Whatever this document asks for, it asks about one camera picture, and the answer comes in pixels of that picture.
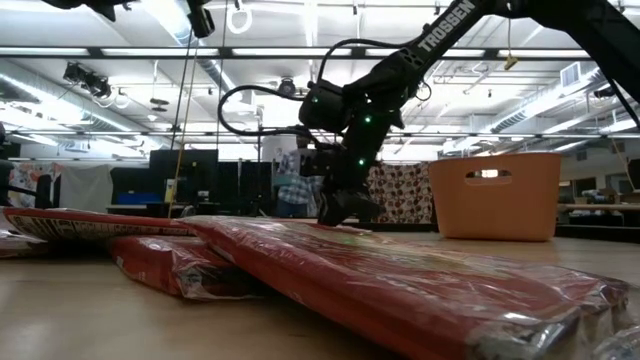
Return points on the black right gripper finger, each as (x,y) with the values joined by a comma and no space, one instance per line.
(369,209)
(334,210)

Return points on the red Orville Redenbacher popcorn bag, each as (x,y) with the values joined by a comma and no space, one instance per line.
(375,280)
(75,225)
(170,265)

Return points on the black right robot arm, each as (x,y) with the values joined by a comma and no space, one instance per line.
(445,30)

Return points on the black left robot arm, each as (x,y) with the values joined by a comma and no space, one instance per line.
(90,4)

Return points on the brown patterned cloth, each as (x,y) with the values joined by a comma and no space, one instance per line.
(405,190)

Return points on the person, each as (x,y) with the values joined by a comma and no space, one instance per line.
(295,190)

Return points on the orange plastic basket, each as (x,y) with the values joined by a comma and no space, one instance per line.
(495,210)

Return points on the black ceiling track light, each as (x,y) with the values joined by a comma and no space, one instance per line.
(87,80)

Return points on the black screen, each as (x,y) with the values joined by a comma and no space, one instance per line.
(185,170)

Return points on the yellow hanging hook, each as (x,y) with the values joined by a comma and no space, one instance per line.
(511,63)

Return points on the grey cloth cover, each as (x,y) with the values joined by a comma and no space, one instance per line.
(85,187)

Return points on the colourful floral cloth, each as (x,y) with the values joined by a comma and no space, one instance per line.
(30,175)

